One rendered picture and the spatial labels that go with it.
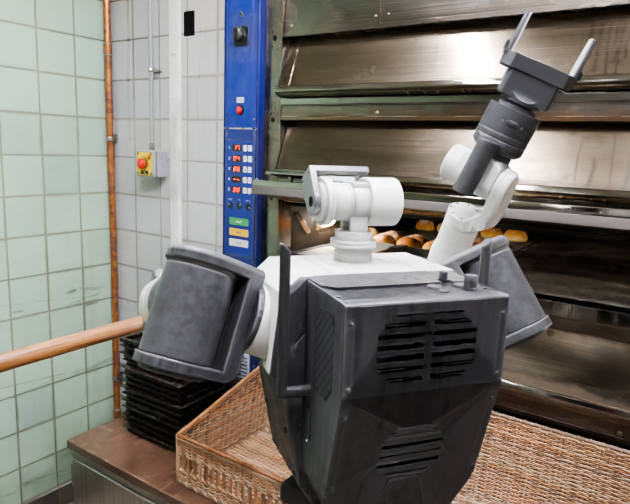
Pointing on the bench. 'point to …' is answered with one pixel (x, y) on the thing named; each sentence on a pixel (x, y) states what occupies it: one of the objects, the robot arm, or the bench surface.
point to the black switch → (240, 35)
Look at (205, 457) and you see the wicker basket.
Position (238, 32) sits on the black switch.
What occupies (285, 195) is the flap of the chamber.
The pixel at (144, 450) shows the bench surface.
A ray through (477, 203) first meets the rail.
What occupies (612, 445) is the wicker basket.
